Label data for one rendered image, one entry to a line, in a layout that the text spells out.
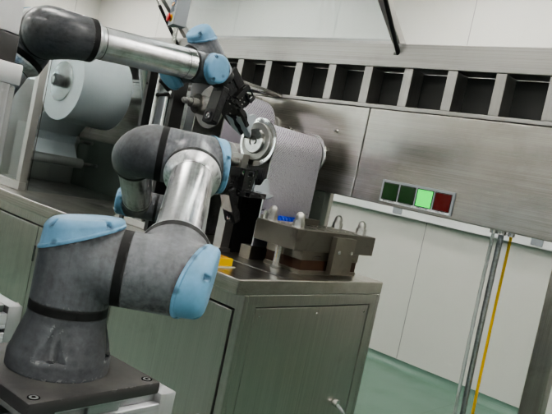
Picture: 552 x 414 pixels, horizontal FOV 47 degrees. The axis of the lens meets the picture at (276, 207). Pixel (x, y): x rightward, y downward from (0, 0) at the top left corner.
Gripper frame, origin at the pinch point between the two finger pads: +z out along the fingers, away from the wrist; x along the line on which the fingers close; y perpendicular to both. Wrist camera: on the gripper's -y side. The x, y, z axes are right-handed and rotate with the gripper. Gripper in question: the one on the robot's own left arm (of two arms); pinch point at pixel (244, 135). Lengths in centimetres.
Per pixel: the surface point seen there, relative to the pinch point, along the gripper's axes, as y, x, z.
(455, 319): 113, 40, 258
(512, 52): 53, -60, 4
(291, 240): -20.0, -26.2, 17.3
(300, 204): 1.7, -8.2, 28.8
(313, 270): -18.3, -26.7, 32.1
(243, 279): -43, -34, 5
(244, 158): -4.5, -0.9, 5.4
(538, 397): -8, -84, 76
